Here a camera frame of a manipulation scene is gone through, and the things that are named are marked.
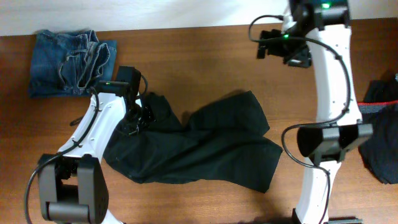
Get black shorts garment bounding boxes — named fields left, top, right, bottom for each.
left=103, top=91, right=282, bottom=193

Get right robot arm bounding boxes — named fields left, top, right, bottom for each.
left=257, top=1, right=373, bottom=223

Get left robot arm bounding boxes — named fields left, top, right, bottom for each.
left=34, top=67, right=153, bottom=223

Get folded blue denim jeans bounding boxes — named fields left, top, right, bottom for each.
left=28, top=30, right=117, bottom=98

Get dark garment with red trim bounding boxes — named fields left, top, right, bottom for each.
left=358, top=74, right=397, bottom=184

